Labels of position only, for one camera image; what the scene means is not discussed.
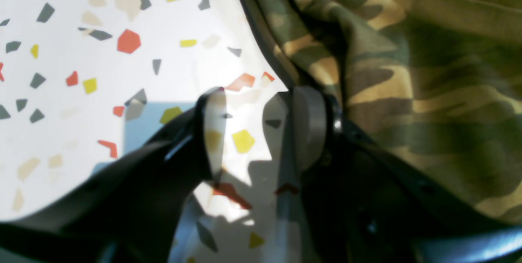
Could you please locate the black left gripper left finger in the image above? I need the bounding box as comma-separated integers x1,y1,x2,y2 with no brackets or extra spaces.
1,87,227,263

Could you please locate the camouflage T-shirt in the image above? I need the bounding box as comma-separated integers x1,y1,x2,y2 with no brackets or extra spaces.
241,0,522,223

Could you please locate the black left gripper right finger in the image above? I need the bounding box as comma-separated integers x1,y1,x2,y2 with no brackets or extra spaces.
263,86,521,263

